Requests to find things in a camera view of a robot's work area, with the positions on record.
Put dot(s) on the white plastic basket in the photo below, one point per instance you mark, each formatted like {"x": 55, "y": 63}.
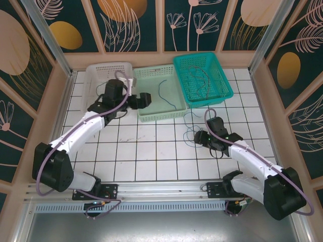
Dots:
{"x": 101, "y": 69}

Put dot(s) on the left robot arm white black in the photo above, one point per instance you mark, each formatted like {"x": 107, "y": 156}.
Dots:
{"x": 80, "y": 128}

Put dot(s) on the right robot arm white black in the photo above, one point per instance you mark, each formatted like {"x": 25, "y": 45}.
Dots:
{"x": 252, "y": 158}

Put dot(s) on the light green plastic basket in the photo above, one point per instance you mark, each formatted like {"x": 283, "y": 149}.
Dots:
{"x": 161, "y": 106}

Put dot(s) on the teal plastic basket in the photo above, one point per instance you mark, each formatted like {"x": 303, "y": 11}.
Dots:
{"x": 217, "y": 85}

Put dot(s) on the black round controller board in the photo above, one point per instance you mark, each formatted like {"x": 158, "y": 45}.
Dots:
{"x": 237, "y": 209}
{"x": 94, "y": 213}

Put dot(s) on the grey metal sheet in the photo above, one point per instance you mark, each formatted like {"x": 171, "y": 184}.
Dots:
{"x": 161, "y": 227}

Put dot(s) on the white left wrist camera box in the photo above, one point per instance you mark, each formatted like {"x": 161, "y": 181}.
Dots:
{"x": 130, "y": 82}

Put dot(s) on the aluminium table side rail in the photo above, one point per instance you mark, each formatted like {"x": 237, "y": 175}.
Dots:
{"x": 265, "y": 121}
{"x": 59, "y": 121}

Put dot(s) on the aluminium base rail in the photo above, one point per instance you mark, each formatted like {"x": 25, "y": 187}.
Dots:
{"x": 161, "y": 187}

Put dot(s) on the aluminium frame post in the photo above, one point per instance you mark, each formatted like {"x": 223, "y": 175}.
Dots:
{"x": 265, "y": 40}
{"x": 50, "y": 43}

